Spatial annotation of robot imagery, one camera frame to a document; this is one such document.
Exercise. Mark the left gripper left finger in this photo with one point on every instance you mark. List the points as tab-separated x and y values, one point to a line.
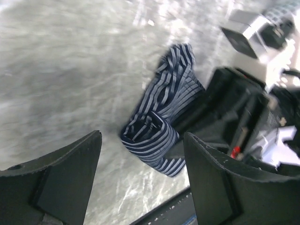
58	184

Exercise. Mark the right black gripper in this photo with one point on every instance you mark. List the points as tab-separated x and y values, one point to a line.
235	113

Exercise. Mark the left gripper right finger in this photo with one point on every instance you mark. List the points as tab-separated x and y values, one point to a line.
226	191

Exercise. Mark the navy striped underwear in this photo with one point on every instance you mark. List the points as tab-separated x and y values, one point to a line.
149	133

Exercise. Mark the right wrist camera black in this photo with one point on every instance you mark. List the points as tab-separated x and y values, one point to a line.
253	35

